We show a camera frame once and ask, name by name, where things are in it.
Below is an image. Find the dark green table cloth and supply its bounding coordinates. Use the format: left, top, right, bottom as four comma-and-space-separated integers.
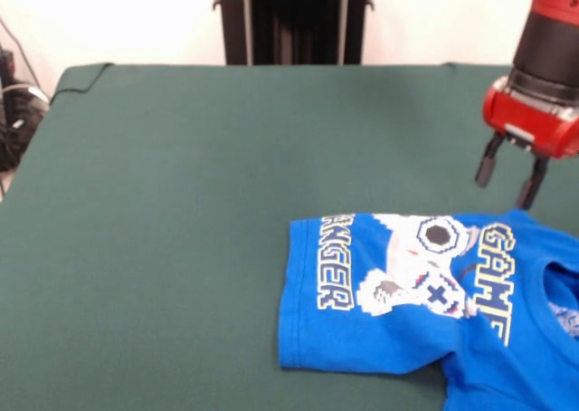
0, 63, 579, 411

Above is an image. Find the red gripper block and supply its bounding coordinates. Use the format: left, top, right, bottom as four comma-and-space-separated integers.
474, 76, 579, 211

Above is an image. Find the blue printed t-shirt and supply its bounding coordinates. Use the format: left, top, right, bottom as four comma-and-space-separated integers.
276, 207, 579, 411

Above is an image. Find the small black box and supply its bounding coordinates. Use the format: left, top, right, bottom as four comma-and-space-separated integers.
0, 48, 17, 86

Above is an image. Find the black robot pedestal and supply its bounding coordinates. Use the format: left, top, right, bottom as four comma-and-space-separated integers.
212, 0, 376, 66

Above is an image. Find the black cable bundle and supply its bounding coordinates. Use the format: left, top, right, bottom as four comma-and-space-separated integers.
0, 82, 51, 172

